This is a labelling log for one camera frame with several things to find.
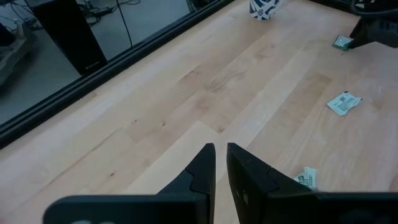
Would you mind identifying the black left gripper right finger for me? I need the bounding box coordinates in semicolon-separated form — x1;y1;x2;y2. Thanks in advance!
226;142;398;224

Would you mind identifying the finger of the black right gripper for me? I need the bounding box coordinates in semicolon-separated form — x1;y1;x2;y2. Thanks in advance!
349;36;374;49
348;18;370;48

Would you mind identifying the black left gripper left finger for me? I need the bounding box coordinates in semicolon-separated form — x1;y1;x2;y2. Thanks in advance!
43;142;217;224

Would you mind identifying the white green sweetener packet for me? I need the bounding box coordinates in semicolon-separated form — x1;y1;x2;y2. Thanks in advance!
294;166;318;190
326;90;364;117

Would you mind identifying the blue white patterned mug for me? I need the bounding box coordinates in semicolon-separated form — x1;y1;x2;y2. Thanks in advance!
249;0;280;21

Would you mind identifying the black computer tower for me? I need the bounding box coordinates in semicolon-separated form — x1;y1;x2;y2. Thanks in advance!
24;0;109;76

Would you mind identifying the black power strip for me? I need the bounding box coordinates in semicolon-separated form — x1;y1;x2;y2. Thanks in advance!
86;6;114;19

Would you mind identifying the wooden pallet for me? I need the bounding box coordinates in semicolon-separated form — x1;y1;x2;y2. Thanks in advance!
0;20;35;86

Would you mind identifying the black aluminium table frame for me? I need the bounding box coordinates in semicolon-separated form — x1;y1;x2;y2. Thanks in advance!
0;0;237;150

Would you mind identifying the black hanging cable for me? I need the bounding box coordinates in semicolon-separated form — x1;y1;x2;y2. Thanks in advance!
115;0;134;48

